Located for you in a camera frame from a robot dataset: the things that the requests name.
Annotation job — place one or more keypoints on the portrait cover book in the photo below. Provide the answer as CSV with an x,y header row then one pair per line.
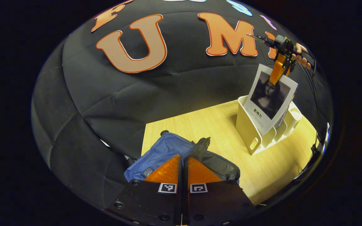
x,y
269,100

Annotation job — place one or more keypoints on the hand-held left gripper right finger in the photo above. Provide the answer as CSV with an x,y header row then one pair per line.
x,y
188,204

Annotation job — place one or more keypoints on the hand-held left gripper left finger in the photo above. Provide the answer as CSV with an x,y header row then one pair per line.
x,y
178,204

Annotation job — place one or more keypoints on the white bookshelf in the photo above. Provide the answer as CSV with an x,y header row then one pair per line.
x,y
247,128

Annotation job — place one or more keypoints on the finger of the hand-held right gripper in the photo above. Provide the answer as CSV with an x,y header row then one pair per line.
x,y
289,67
276,70

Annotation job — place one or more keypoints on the blue schoolbag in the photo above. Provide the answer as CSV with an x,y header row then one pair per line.
x,y
162,153

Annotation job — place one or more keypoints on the bright background equipment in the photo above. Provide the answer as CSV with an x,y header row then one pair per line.
x,y
324,138

